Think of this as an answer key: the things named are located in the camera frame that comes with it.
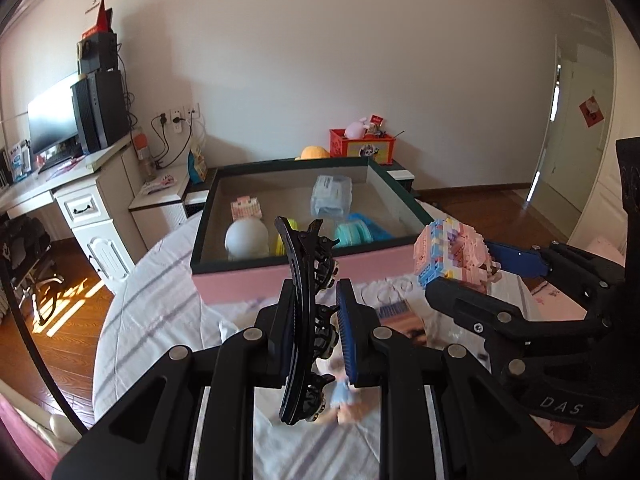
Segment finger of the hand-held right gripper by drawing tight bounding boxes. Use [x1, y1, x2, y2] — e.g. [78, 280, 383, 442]
[487, 240, 629, 312]
[425, 277, 607, 362]

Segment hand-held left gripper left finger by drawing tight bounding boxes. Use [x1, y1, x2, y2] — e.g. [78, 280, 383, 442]
[52, 280, 301, 480]

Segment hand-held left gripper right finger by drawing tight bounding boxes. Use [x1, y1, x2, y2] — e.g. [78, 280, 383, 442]
[336, 280, 577, 480]

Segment pastel building block toy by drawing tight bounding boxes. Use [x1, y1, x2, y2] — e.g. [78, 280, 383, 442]
[414, 217, 501, 289]

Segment black banana hair clip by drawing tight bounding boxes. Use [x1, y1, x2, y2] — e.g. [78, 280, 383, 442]
[275, 216, 342, 426]

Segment pink cardboard box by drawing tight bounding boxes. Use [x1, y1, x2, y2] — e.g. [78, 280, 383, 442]
[191, 157, 434, 306]

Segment teal round case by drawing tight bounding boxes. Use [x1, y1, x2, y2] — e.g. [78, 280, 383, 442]
[334, 220, 374, 249]

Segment white round toy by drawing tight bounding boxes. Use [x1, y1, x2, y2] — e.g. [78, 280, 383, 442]
[225, 219, 265, 261]

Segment clear plastic case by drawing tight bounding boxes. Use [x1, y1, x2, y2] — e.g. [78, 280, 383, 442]
[310, 175, 354, 219]

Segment small pink block toy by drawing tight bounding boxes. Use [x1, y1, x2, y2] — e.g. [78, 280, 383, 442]
[231, 195, 264, 221]

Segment pink packet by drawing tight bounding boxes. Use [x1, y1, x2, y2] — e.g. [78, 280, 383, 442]
[375, 300, 431, 347]

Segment small doll figurine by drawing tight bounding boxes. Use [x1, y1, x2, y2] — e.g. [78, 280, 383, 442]
[327, 370, 376, 424]

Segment striped quilted tablecloth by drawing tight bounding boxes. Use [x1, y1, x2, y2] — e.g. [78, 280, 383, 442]
[92, 195, 586, 480]

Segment white door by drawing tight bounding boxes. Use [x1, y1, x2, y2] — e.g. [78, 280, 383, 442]
[525, 35, 567, 207]

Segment red door ornament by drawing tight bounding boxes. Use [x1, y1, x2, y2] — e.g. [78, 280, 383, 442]
[579, 92, 606, 129]

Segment red toy box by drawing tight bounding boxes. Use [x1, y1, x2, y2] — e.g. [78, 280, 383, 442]
[329, 128, 399, 166]

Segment low white side table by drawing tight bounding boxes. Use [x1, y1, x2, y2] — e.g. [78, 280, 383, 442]
[129, 172, 211, 234]

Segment cream wardrobe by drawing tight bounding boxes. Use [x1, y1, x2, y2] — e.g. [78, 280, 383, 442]
[570, 0, 640, 261]

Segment patterned gift bag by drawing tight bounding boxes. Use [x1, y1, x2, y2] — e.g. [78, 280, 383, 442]
[187, 147, 209, 183]

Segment white desk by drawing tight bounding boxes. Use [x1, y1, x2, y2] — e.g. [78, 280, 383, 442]
[0, 135, 142, 297]

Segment bottle with orange cap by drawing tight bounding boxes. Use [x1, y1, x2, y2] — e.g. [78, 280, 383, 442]
[134, 129, 154, 181]

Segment pink bedspread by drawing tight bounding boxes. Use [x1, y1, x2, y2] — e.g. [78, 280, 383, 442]
[0, 390, 67, 480]

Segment office chair with jacket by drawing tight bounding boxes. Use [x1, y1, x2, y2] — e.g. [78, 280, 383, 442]
[0, 210, 66, 327]

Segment black keyboard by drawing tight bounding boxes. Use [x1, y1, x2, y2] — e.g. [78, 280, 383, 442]
[37, 146, 84, 167]

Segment black computer tower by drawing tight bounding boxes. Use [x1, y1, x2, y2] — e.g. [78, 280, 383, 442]
[71, 69, 130, 155]

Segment blue carton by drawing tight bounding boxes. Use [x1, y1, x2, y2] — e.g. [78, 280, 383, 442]
[7, 142, 31, 181]

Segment black computer monitor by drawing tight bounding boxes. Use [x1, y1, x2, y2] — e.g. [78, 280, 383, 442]
[27, 72, 84, 162]

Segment black speaker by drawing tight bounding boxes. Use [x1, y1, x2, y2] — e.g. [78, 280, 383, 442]
[77, 32, 120, 75]

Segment black cable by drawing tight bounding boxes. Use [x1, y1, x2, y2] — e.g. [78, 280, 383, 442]
[0, 240, 89, 434]

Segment wall outlet with plugs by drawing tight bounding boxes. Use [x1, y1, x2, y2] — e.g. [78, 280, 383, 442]
[154, 102, 201, 134]

